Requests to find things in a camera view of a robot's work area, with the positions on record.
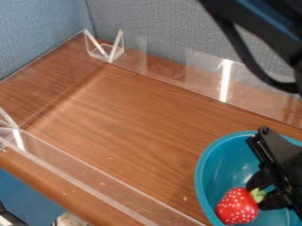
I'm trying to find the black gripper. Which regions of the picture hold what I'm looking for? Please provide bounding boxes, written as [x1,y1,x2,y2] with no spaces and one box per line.
[246,126,302,220]

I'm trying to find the red toy strawberry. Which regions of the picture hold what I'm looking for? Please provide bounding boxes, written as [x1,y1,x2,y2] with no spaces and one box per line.
[215,187,268,225]

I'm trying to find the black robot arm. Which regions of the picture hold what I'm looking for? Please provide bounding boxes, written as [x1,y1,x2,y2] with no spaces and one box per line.
[198,0,302,220]

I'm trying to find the blue plastic bowl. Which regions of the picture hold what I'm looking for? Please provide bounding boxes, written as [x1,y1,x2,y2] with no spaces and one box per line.
[195,131,302,226]

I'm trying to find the clear acrylic back barrier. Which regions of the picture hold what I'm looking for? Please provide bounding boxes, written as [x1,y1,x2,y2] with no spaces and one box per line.
[84,30,302,128]

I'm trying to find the clear acrylic barrier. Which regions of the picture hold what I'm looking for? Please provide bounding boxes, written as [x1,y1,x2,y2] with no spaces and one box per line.
[0,109,205,226]
[0,30,91,85]
[84,30,302,128]

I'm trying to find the clear acrylic front barrier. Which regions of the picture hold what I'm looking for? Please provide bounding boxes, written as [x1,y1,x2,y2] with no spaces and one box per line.
[0,109,205,226]

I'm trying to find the clear acrylic left barrier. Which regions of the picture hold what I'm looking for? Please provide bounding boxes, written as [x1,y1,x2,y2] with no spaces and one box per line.
[0,30,91,85]

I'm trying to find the black cable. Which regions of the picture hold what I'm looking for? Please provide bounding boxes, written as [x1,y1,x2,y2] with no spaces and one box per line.
[214,14,302,94]

